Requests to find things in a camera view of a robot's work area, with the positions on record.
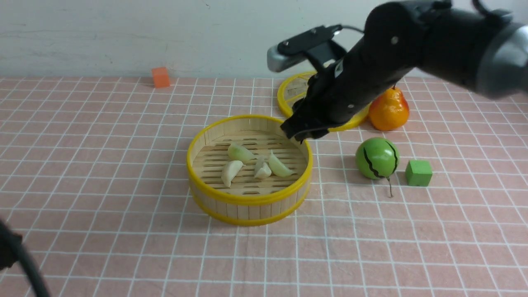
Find white dumpling bottom front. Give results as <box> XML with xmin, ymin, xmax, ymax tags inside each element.
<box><xmin>253</xmin><ymin>156</ymin><xmax>272</xmax><ymax>180</ymax></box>

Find pale green dumpling front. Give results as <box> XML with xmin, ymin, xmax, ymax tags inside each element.
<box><xmin>227</xmin><ymin>143</ymin><xmax>256</xmax><ymax>163</ymax></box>

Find pale green dumpling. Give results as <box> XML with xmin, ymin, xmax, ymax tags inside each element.
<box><xmin>227</xmin><ymin>143</ymin><xmax>256</xmax><ymax>163</ymax></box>
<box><xmin>268</xmin><ymin>150</ymin><xmax>294</xmax><ymax>177</ymax></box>

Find orange yellow toy pear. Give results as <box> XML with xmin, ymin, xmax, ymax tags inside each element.
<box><xmin>368</xmin><ymin>86</ymin><xmax>410</xmax><ymax>131</ymax></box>

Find orange foam cube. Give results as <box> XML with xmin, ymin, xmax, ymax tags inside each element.
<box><xmin>151</xmin><ymin>66</ymin><xmax>170</xmax><ymax>88</ymax></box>

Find bamboo steamer tray yellow rim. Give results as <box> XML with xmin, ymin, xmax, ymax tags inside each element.
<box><xmin>186</xmin><ymin>115</ymin><xmax>314</xmax><ymax>226</ymax></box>

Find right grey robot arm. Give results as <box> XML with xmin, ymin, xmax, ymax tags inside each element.
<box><xmin>266</xmin><ymin>0</ymin><xmax>528</xmax><ymax>142</ymax></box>

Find white dumpling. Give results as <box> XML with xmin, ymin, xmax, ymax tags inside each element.
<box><xmin>221</xmin><ymin>160</ymin><xmax>244</xmax><ymax>188</ymax></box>
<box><xmin>253</xmin><ymin>156</ymin><xmax>272</xmax><ymax>180</ymax></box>

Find green toy watermelon ball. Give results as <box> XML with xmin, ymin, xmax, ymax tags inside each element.
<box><xmin>355</xmin><ymin>137</ymin><xmax>400</xmax><ymax>198</ymax></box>

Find green foam cube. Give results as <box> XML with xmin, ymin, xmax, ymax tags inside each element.
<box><xmin>405</xmin><ymin>160</ymin><xmax>433</xmax><ymax>187</ymax></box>

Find woven bamboo steamer lid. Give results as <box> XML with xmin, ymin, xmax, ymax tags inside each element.
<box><xmin>277</xmin><ymin>71</ymin><xmax>370</xmax><ymax>132</ymax></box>

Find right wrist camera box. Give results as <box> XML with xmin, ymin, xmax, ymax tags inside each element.
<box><xmin>266</xmin><ymin>24</ymin><xmax>347</xmax><ymax>73</ymax></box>

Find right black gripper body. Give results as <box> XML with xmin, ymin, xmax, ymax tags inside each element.
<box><xmin>289</xmin><ymin>2</ymin><xmax>433</xmax><ymax>128</ymax></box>

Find pink checkered tablecloth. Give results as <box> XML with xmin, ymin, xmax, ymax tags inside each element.
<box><xmin>0</xmin><ymin>77</ymin><xmax>528</xmax><ymax>297</ymax></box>

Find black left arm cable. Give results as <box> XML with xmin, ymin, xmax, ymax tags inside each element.
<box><xmin>0</xmin><ymin>219</ymin><xmax>51</xmax><ymax>297</ymax></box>

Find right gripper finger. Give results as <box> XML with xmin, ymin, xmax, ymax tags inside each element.
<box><xmin>280</xmin><ymin>117</ymin><xmax>307</xmax><ymax>140</ymax></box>
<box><xmin>300</xmin><ymin>127</ymin><xmax>330</xmax><ymax>143</ymax></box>

